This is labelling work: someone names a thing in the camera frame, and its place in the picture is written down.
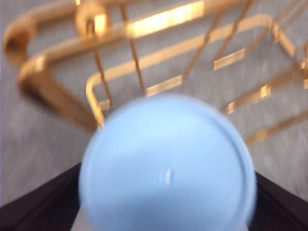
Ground gold wire cup rack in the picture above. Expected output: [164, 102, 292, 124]
[5, 0, 308, 142]

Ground blue ribbed cup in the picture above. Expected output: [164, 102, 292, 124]
[79, 94, 257, 231]

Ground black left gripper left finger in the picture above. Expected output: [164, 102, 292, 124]
[0, 162, 82, 231]

